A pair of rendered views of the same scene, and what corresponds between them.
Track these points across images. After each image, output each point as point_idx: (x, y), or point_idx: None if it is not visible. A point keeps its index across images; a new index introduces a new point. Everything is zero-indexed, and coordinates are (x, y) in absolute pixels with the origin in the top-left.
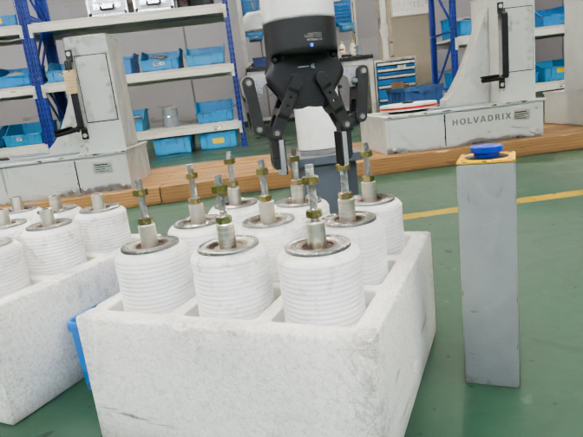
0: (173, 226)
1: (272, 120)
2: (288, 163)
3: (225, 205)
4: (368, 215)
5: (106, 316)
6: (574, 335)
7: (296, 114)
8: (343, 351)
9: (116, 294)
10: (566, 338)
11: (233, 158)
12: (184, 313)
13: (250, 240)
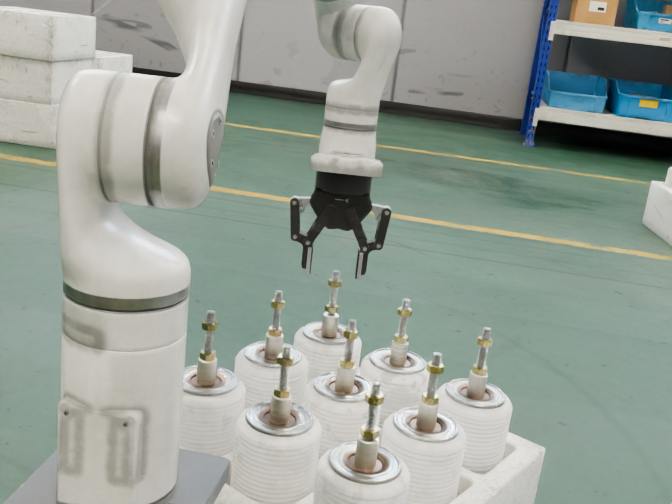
0: (459, 430)
1: (364, 239)
2: (219, 489)
3: (380, 469)
4: (253, 348)
5: (512, 436)
6: (2, 489)
7: (182, 396)
8: None
9: (518, 467)
10: (14, 490)
11: (366, 393)
12: None
13: (377, 356)
